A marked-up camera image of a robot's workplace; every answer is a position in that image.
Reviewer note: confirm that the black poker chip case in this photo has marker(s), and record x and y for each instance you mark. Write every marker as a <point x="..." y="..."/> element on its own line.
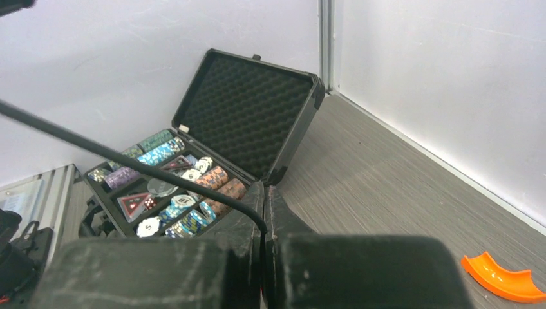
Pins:
<point x="235" y="132"/>

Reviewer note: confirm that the black small headphones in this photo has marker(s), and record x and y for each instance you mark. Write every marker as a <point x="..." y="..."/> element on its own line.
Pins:
<point x="45" y="126"/>

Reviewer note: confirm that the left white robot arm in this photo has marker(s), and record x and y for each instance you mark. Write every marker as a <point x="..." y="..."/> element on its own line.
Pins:
<point x="23" y="259"/>

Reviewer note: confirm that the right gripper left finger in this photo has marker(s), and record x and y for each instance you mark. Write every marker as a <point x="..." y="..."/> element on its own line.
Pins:
<point x="217" y="269"/>

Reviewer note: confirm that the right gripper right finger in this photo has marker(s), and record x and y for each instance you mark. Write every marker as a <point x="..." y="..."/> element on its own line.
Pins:
<point x="306" y="269"/>

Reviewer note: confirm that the orange curved plastic piece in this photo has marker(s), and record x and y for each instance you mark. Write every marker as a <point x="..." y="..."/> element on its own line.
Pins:
<point x="517" y="286"/>

